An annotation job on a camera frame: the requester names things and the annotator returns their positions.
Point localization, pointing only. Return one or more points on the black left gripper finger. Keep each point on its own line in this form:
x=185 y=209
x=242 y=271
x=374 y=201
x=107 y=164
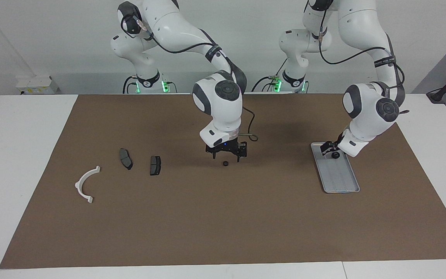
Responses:
x=338 y=149
x=324 y=149

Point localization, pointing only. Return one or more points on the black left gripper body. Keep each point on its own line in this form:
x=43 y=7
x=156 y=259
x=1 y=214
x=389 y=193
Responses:
x=335 y=144

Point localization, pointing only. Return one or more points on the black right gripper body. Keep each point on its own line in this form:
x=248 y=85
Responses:
x=227 y=148

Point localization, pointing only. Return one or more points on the large black bearing gear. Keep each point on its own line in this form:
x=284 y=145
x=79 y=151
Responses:
x=335 y=155

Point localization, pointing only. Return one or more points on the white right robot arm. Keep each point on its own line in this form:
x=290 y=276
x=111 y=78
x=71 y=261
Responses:
x=223 y=104

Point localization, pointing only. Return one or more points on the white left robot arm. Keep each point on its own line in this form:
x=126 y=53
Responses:
x=366 y=116

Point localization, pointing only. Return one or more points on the grey metal tray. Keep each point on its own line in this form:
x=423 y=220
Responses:
x=339 y=178

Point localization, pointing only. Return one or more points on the rectangular dark brake pad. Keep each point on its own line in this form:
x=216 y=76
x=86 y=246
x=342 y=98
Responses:
x=155 y=166

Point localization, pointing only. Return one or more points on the brown table mat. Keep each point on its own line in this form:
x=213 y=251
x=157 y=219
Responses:
x=223 y=217

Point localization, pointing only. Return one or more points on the curved dark brake pad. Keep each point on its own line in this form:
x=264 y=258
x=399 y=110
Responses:
x=125 y=158

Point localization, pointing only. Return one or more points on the white curved plastic bracket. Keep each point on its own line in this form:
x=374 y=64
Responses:
x=79 y=185

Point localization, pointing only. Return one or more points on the white wall box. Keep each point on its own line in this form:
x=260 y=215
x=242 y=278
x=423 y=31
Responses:
x=37 y=84

